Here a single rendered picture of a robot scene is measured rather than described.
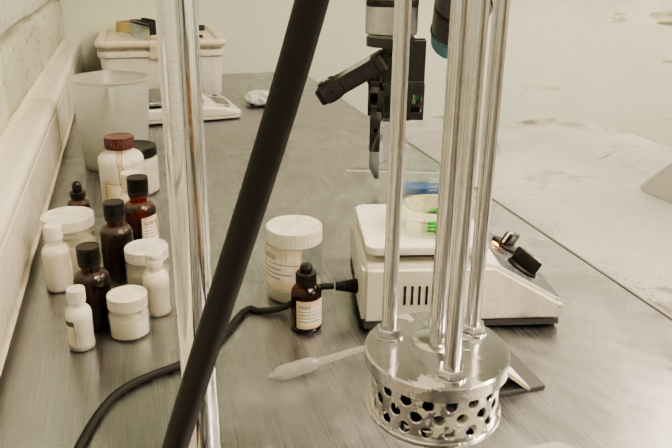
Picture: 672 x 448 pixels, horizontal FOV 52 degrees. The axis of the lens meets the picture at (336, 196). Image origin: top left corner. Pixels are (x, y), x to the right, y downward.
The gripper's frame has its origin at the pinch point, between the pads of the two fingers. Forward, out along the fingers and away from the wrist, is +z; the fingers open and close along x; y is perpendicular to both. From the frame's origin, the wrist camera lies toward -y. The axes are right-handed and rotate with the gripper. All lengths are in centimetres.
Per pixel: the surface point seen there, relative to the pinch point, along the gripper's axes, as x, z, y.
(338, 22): 116, -11, -13
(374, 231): -38.4, -5.3, 0.8
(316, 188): -0.3, 3.4, -8.6
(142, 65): 61, -5, -56
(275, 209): -10.2, 3.4, -13.5
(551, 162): 18.4, 3.4, 31.6
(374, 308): -42.9, 0.8, 1.1
